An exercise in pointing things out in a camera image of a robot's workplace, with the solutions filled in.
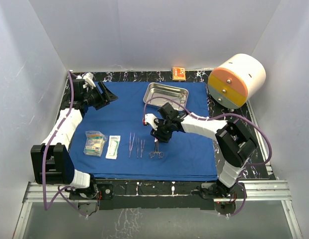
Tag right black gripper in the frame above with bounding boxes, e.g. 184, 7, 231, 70
151, 119, 173, 142

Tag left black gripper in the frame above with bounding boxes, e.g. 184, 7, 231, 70
83, 82, 118, 111

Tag steel hemostat clamp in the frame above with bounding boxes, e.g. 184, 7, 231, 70
149, 139, 164, 158

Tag steel forceps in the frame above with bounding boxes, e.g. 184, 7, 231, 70
141, 139, 145, 157
129, 133, 135, 157
136, 138, 140, 158

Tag metal instrument tray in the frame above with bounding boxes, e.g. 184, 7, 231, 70
143, 83, 189, 111

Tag steel surgical scissors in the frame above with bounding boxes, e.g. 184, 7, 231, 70
164, 94, 186, 104

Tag white suture packet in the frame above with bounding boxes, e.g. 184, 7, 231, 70
106, 135, 121, 160

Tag green packaged surgical supplies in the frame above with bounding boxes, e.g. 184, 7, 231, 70
83, 130, 108, 157

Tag glove packet teal orange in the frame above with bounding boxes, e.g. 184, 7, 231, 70
84, 131, 105, 155

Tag blue surgical drape cloth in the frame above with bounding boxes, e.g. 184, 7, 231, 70
64, 81, 218, 182

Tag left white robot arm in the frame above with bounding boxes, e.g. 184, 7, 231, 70
30, 78, 118, 199

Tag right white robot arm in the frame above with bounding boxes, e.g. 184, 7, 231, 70
143, 103, 257, 198

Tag small orange circuit board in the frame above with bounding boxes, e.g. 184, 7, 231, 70
172, 67, 186, 81

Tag white cylindrical drawer container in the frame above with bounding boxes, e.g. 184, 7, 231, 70
207, 53, 266, 109

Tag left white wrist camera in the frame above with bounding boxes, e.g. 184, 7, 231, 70
82, 72, 96, 89

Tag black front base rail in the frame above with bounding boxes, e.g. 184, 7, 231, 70
70, 180, 246, 211

